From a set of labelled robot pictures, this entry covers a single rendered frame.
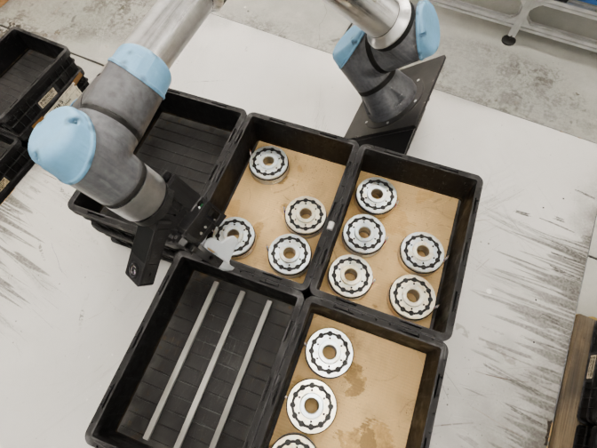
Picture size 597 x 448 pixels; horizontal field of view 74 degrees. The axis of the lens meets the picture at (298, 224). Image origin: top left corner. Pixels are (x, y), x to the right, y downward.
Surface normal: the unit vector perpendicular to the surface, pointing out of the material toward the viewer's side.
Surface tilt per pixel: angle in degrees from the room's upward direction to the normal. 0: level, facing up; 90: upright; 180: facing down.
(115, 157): 73
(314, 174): 0
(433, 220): 0
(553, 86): 0
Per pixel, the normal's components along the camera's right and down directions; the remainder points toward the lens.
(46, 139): -0.38, -0.43
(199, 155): -0.03, -0.40
